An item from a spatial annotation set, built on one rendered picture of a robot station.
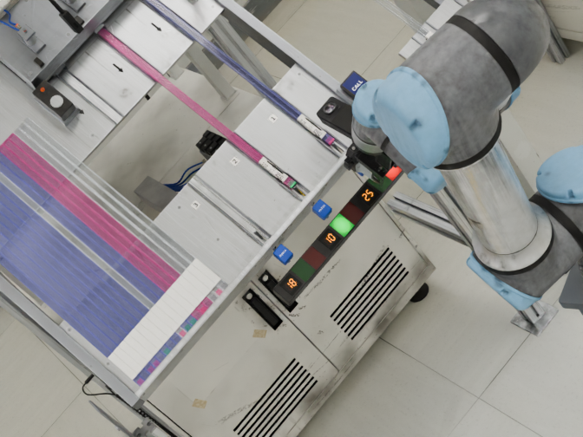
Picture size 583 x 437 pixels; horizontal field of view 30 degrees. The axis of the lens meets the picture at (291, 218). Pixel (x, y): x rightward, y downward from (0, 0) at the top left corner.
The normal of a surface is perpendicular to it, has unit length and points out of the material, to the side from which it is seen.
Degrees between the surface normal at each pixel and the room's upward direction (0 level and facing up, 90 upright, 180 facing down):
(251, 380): 87
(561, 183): 8
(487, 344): 0
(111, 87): 43
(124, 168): 0
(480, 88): 80
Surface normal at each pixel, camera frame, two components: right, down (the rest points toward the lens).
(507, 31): 0.22, -0.18
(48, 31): -0.03, -0.25
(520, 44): 0.45, 0.10
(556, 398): -0.54, -0.61
